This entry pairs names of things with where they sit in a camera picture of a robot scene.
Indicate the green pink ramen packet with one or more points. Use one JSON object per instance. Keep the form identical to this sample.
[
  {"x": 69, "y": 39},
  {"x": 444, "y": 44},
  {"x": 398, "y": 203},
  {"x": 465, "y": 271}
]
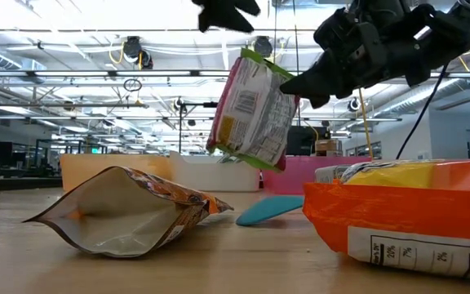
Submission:
[{"x": 255, "y": 110}]

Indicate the orange plastic bin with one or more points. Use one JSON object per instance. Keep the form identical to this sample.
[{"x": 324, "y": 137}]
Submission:
[{"x": 96, "y": 167}]

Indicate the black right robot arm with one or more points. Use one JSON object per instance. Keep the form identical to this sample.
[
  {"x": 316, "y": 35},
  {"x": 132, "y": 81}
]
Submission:
[{"x": 435, "y": 41}]

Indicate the orange ramen packet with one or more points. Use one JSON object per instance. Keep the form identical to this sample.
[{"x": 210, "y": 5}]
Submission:
[{"x": 402, "y": 212}]

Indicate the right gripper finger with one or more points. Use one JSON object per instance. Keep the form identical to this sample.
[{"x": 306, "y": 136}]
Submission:
[
  {"x": 320, "y": 102},
  {"x": 312, "y": 83}
]

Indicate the white plastic bin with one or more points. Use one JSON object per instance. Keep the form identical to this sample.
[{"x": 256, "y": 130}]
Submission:
[{"x": 202, "y": 175}]

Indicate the orange brown snack pouch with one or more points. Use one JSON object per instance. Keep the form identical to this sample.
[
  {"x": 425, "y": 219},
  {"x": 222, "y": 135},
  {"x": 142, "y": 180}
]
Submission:
[{"x": 137, "y": 220}]

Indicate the silver ventilation duct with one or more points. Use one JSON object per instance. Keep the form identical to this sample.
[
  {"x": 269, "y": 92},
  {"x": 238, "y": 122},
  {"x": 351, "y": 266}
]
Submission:
[{"x": 455, "y": 87}]

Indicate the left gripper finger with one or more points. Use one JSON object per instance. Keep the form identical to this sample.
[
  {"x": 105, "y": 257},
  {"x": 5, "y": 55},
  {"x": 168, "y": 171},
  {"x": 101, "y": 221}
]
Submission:
[
  {"x": 237, "y": 14},
  {"x": 206, "y": 14}
]

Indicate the teal round lid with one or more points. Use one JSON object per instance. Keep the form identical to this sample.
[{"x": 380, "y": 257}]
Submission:
[{"x": 267, "y": 210}]

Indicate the red plastic bin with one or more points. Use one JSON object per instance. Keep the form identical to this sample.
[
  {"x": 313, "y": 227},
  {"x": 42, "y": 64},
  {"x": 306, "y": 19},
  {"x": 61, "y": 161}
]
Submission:
[{"x": 288, "y": 179}]

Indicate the black background rig frame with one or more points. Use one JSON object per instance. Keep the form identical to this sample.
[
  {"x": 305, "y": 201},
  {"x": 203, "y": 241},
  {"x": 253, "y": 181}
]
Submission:
[{"x": 190, "y": 105}]

